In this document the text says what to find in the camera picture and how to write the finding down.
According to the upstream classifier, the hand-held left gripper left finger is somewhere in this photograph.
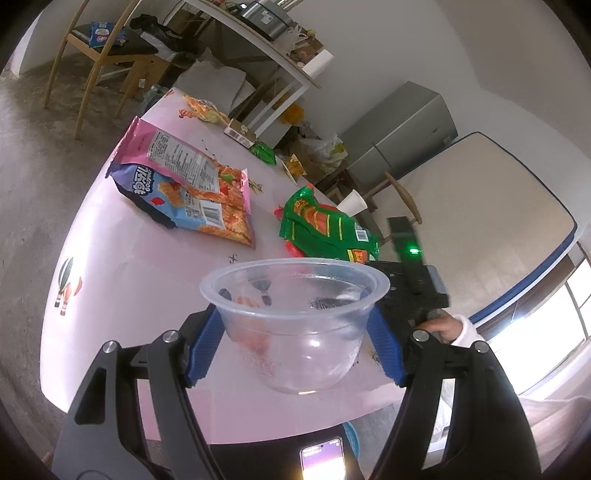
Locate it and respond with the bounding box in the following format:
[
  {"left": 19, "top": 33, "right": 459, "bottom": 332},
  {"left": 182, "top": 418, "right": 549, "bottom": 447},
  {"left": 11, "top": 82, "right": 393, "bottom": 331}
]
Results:
[{"left": 53, "top": 307, "right": 225, "bottom": 480}]

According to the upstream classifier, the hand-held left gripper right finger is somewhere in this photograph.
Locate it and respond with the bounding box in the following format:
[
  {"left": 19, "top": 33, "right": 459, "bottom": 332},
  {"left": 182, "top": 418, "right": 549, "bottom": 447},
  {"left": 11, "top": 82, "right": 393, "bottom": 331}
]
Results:
[{"left": 367, "top": 305, "right": 542, "bottom": 480}]

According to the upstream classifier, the clear plastic bowl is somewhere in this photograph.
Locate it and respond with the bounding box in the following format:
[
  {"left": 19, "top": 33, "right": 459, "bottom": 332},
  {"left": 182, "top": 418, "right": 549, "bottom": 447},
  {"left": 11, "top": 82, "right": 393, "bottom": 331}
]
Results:
[{"left": 199, "top": 258, "right": 391, "bottom": 394}]

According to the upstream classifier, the blue plastic basket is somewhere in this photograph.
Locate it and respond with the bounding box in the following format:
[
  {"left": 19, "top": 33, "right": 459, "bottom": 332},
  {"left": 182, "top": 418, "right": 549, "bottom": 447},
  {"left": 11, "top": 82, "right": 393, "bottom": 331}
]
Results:
[{"left": 342, "top": 421, "right": 365, "bottom": 460}]

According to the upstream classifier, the green snack bag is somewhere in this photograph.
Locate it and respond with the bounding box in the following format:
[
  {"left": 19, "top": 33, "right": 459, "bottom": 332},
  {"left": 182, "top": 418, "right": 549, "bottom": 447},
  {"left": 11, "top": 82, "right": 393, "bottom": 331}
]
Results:
[{"left": 274, "top": 184, "right": 380, "bottom": 264}]

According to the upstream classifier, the pink snack bag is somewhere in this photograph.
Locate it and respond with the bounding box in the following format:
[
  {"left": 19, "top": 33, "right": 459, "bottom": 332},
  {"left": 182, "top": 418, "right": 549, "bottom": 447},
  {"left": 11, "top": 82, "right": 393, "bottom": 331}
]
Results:
[{"left": 105, "top": 115, "right": 257, "bottom": 250}]

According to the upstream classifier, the person's right forearm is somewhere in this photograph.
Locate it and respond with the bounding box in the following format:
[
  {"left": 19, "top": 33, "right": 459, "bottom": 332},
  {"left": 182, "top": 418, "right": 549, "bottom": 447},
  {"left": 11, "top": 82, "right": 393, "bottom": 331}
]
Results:
[{"left": 449, "top": 315, "right": 488, "bottom": 350}]

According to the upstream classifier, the person's right hand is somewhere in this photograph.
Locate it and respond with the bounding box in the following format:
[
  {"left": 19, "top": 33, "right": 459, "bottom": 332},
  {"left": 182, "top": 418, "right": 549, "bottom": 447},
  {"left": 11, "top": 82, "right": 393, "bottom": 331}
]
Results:
[{"left": 422, "top": 314, "right": 465, "bottom": 345}]

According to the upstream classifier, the wooden chair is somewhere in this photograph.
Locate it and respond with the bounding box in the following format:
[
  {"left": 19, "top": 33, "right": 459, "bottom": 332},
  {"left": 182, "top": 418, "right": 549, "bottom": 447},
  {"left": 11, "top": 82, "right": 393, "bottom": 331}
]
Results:
[
  {"left": 383, "top": 171, "right": 423, "bottom": 225},
  {"left": 44, "top": 0, "right": 160, "bottom": 139}
]

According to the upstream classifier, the blue-edged mattress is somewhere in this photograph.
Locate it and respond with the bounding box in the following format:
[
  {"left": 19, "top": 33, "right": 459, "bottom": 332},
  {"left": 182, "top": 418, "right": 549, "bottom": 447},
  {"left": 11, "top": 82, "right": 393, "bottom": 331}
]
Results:
[{"left": 369, "top": 131, "right": 578, "bottom": 324}]

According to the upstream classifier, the dark wooden stool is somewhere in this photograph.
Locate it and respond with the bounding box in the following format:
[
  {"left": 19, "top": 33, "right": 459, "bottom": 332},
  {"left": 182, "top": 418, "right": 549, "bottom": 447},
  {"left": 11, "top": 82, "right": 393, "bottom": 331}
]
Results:
[{"left": 318, "top": 168, "right": 370, "bottom": 204}]

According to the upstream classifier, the smartphone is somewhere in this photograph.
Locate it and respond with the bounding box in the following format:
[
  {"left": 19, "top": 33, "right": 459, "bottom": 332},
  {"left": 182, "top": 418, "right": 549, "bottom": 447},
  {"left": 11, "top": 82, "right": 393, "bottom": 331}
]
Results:
[{"left": 299, "top": 436, "right": 347, "bottom": 480}]

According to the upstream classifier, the window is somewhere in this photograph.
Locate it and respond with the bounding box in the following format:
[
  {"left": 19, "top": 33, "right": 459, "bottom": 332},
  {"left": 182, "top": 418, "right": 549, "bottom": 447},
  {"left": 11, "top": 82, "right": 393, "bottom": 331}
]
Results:
[{"left": 485, "top": 258, "right": 591, "bottom": 393}]

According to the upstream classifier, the grey refrigerator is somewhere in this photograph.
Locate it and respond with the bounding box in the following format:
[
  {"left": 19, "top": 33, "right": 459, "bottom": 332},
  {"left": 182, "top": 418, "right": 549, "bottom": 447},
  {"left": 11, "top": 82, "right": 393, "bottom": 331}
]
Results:
[{"left": 339, "top": 80, "right": 460, "bottom": 195}]

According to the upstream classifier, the white plastic shopping bag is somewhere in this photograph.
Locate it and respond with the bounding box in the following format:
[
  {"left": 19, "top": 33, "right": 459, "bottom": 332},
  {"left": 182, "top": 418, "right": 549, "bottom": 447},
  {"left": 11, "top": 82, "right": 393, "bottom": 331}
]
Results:
[{"left": 295, "top": 131, "right": 347, "bottom": 174}]

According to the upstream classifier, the small yellow packet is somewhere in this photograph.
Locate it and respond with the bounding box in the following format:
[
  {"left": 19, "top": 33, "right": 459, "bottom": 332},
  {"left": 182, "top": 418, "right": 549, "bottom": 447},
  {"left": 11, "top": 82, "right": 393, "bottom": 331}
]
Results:
[{"left": 281, "top": 154, "right": 308, "bottom": 183}]

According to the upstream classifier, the small green packet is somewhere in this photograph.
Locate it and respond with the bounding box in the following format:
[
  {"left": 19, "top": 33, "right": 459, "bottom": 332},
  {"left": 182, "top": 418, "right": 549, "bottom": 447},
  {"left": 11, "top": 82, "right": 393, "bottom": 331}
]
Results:
[{"left": 249, "top": 141, "right": 278, "bottom": 164}]

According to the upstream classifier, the yellow plastic bag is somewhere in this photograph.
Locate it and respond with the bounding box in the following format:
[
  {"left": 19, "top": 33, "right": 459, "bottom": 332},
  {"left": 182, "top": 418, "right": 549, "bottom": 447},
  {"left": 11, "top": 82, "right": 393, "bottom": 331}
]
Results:
[{"left": 279, "top": 105, "right": 305, "bottom": 127}]

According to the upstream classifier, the pale cardboard box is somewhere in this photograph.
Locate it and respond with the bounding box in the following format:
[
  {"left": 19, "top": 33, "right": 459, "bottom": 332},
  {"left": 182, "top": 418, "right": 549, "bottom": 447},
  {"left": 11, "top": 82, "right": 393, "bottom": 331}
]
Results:
[{"left": 256, "top": 99, "right": 296, "bottom": 148}]

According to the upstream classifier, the small beige box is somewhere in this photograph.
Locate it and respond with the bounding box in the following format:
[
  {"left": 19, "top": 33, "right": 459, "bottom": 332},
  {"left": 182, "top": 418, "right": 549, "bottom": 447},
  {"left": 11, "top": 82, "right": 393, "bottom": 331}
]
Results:
[{"left": 224, "top": 117, "right": 257, "bottom": 148}]

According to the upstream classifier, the orange snack bag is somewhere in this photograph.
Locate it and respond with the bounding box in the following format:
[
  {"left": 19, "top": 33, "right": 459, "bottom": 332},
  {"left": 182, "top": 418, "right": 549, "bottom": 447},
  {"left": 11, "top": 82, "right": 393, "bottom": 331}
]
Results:
[{"left": 178, "top": 92, "right": 232, "bottom": 126}]

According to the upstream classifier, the white paper bag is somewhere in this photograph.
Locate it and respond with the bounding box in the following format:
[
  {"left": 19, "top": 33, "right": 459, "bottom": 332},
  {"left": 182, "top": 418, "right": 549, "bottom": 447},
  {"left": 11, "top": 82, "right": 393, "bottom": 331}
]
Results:
[{"left": 173, "top": 60, "right": 257, "bottom": 116}]

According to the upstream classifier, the clear plastic food bag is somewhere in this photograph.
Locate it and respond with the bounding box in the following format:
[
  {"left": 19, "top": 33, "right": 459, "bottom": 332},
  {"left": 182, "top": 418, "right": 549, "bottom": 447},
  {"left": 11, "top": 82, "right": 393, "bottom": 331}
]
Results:
[{"left": 277, "top": 25, "right": 324, "bottom": 68}]

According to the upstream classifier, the brown cardboard box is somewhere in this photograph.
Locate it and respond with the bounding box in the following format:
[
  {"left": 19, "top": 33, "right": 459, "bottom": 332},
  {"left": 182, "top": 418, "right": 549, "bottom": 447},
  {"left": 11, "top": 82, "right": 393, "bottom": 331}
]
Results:
[{"left": 122, "top": 53, "right": 185, "bottom": 100}]

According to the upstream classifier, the white side table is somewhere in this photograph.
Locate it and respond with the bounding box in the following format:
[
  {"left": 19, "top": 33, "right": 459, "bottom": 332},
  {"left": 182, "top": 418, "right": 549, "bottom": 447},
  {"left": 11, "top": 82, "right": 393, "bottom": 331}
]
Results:
[{"left": 166, "top": 0, "right": 324, "bottom": 134}]

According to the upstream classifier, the dark cloth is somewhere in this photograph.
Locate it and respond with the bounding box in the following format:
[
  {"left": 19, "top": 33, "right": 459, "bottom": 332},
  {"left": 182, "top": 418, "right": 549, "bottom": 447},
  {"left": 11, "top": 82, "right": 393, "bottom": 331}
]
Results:
[{"left": 129, "top": 14, "right": 204, "bottom": 52}]

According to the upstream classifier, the blue snack packet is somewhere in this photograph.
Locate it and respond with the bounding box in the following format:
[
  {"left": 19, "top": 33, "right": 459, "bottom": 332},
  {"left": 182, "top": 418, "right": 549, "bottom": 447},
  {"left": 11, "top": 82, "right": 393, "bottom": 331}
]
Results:
[{"left": 90, "top": 22, "right": 126, "bottom": 48}]

